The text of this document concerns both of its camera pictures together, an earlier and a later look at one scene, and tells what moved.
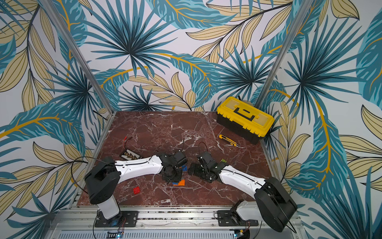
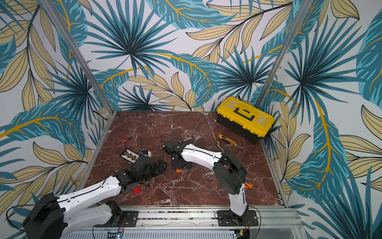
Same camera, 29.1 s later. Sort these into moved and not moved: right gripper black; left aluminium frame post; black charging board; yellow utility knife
Moved: right gripper black
Not moved: yellow utility knife; left aluminium frame post; black charging board
